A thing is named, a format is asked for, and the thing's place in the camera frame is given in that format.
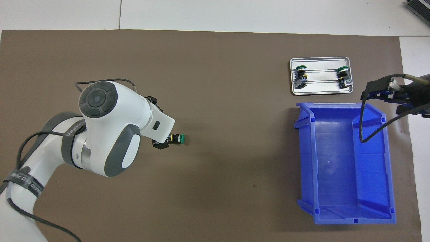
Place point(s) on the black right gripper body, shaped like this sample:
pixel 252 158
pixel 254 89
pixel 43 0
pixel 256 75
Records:
pixel 420 95

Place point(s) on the green push button switch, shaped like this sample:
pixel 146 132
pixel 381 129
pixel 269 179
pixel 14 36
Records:
pixel 343 72
pixel 181 138
pixel 301 73

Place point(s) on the brown table mat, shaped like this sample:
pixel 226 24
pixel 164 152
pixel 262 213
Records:
pixel 218 84

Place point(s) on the blue plastic storage bin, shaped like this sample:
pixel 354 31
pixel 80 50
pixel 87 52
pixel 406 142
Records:
pixel 336 168

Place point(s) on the grey ribbed device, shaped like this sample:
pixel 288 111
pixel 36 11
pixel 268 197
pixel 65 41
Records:
pixel 420 8

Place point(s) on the silver metal tray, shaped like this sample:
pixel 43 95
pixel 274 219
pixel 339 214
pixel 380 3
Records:
pixel 319 90

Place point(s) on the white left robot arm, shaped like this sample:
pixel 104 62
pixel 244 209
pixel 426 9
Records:
pixel 111 134

